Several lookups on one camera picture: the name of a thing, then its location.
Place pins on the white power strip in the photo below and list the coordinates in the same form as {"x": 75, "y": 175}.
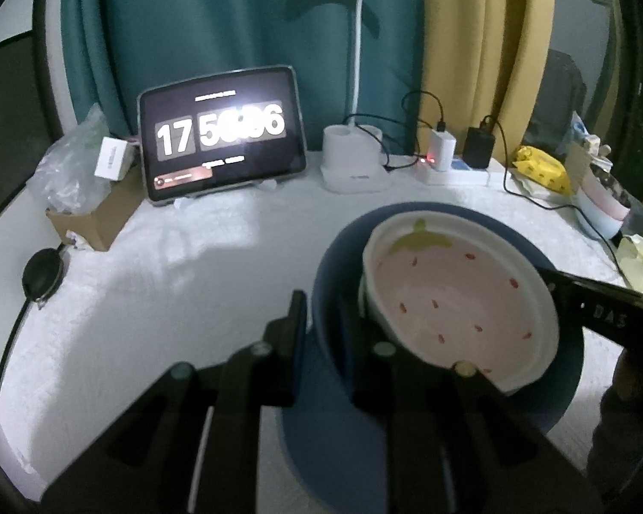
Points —
{"x": 461, "y": 174}

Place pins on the small white box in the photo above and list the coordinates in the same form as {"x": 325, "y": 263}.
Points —
{"x": 111, "y": 159}

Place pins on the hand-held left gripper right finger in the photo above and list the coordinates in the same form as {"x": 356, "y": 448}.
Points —
{"x": 348, "y": 342}

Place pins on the tablet with clock display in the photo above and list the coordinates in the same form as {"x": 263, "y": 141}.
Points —
{"x": 219, "y": 128}

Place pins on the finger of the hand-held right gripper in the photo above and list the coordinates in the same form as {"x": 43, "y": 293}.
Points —
{"x": 560, "y": 292}

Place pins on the black charger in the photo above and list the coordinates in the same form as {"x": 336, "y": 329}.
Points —
{"x": 479, "y": 147}

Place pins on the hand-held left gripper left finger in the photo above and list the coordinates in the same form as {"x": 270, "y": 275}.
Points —
{"x": 299, "y": 332}

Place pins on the light blue bowl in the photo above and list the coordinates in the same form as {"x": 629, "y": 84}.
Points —
{"x": 597, "y": 222}

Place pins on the crumpled yellow tissue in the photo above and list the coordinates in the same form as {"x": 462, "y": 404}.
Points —
{"x": 640, "y": 262}

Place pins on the clear plastic bag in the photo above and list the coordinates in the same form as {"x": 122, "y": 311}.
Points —
{"x": 69, "y": 171}

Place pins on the black round disc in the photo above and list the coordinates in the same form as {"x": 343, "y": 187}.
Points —
{"x": 43, "y": 276}

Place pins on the white perforated basket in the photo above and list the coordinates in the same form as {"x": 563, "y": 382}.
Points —
{"x": 578, "y": 163}

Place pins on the dark grey chair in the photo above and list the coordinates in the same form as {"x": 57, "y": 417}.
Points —
{"x": 565, "y": 91}

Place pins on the white charger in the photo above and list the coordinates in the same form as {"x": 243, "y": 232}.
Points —
{"x": 442, "y": 147}

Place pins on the light blue snack bag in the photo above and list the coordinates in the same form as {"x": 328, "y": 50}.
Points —
{"x": 587, "y": 131}

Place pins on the white textured tablecloth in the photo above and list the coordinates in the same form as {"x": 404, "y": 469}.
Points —
{"x": 166, "y": 305}

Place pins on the teal curtain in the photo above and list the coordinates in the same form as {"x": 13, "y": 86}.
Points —
{"x": 193, "y": 21}

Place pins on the person's right forearm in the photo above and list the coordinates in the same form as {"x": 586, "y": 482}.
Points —
{"x": 621, "y": 439}

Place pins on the cardboard box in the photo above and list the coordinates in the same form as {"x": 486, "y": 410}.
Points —
{"x": 91, "y": 225}

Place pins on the white desk lamp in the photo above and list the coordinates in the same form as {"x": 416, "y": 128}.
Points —
{"x": 353, "y": 160}

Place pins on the yellow wipes pack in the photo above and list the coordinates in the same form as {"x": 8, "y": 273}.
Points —
{"x": 544, "y": 171}

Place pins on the grey cloth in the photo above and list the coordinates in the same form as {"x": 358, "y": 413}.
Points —
{"x": 640, "y": 219}

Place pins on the large blue bowl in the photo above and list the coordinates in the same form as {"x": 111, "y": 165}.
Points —
{"x": 332, "y": 278}

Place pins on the pink steel-lined bowl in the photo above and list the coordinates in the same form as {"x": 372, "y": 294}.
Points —
{"x": 605, "y": 193}

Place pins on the pink strawberry print bowl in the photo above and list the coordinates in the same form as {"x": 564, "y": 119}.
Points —
{"x": 461, "y": 300}

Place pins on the yellow curtain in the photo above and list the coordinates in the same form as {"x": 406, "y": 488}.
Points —
{"x": 477, "y": 37}

